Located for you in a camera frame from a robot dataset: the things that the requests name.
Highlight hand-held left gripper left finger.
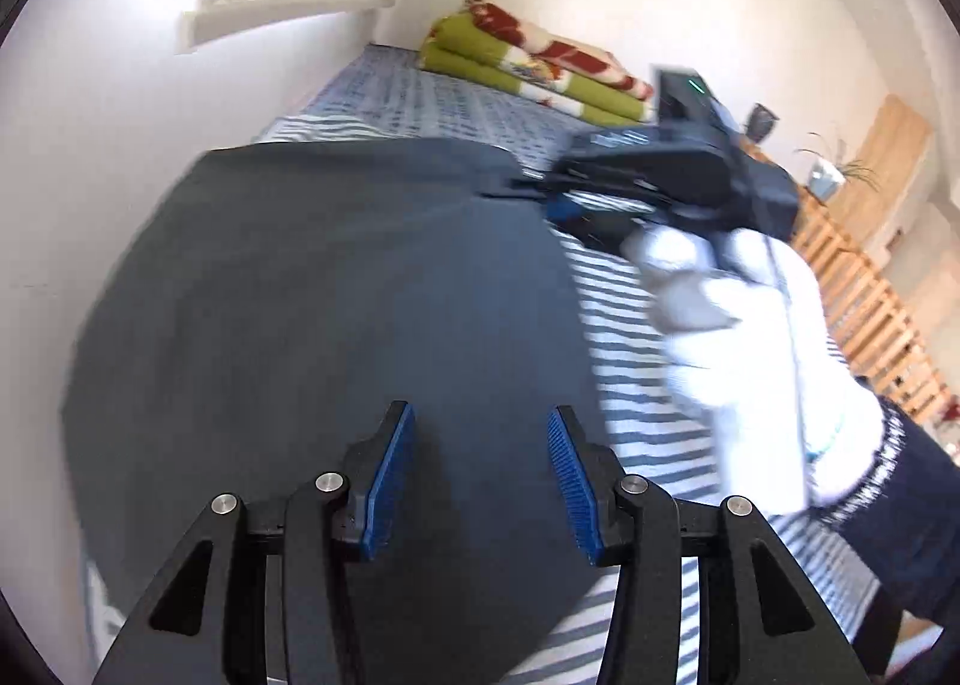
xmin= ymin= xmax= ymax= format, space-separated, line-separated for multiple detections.
xmin=94 ymin=400 xmax=417 ymax=685

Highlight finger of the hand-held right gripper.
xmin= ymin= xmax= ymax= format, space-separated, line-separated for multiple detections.
xmin=544 ymin=193 xmax=650 ymax=255
xmin=480 ymin=170 xmax=578 ymax=202

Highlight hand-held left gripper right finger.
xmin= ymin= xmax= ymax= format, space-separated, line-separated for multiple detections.
xmin=546 ymin=405 xmax=875 ymax=685

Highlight dark blue drawstring pants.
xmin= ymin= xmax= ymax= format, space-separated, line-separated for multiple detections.
xmin=64 ymin=139 xmax=612 ymax=685

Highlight person's right forearm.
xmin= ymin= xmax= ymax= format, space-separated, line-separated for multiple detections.
xmin=810 ymin=396 xmax=960 ymax=678

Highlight person's right hand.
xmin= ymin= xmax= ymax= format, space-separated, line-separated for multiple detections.
xmin=621 ymin=226 xmax=886 ymax=517

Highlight dark ceramic pot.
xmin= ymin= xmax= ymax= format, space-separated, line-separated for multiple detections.
xmin=746 ymin=103 xmax=781 ymax=144

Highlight blue striped bed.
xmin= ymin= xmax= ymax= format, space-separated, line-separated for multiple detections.
xmin=247 ymin=46 xmax=886 ymax=685

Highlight potted plant in white pot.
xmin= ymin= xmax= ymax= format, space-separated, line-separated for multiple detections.
xmin=795 ymin=133 xmax=882 ymax=202

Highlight red floral folded blanket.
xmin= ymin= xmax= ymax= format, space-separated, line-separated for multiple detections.
xmin=461 ymin=0 xmax=655 ymax=102

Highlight light wooden door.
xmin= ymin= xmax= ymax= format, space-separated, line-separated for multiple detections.
xmin=844 ymin=94 xmax=935 ymax=247

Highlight wooden slatted railing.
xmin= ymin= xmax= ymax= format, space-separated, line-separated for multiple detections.
xmin=739 ymin=130 xmax=960 ymax=423

